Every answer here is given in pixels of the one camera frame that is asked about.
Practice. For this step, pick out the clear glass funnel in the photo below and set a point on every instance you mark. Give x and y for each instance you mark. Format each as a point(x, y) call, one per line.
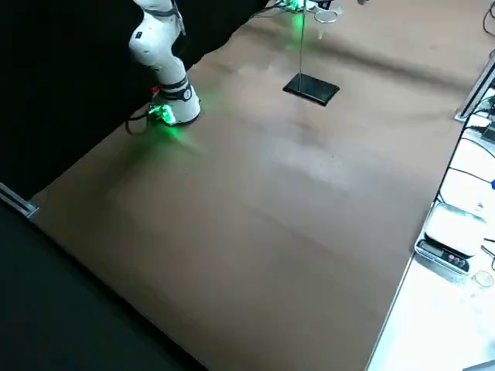
point(326, 17)

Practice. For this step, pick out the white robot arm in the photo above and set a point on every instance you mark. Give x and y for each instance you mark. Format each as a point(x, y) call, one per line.
point(158, 58)

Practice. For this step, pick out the silver kitchen scale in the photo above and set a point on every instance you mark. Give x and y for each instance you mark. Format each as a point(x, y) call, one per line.
point(452, 232)

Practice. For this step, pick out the small black desk device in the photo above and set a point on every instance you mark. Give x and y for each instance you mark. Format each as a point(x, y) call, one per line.
point(489, 133)

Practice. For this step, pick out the small glass dish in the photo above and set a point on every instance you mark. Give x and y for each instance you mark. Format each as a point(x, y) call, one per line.
point(483, 279)

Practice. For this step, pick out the aluminium frame profile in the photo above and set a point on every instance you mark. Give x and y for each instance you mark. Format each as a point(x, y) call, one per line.
point(19, 203)

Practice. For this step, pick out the aluminium frame post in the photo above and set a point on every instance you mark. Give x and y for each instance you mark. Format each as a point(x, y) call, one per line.
point(475, 89)

